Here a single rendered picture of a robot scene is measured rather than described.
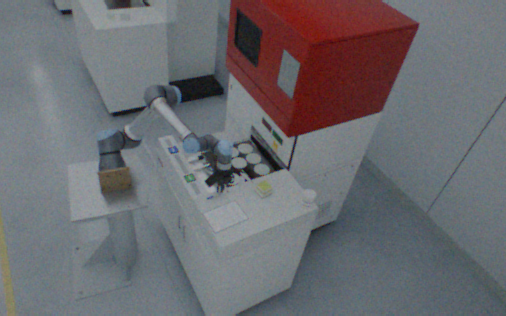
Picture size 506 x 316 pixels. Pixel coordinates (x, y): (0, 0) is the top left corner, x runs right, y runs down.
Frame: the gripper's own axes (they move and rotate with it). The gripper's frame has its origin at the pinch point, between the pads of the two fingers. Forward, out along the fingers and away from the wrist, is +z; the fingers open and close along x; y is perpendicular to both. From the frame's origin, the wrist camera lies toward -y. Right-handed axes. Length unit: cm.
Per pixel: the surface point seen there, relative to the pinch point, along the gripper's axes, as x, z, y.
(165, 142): 53, 0, -11
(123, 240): 39, 62, -47
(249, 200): -10.5, 2.0, 14.4
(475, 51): 5, -53, 197
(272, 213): -23.8, 2.5, 21.5
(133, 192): 34, 15, -38
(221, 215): -13.7, 1.9, -4.8
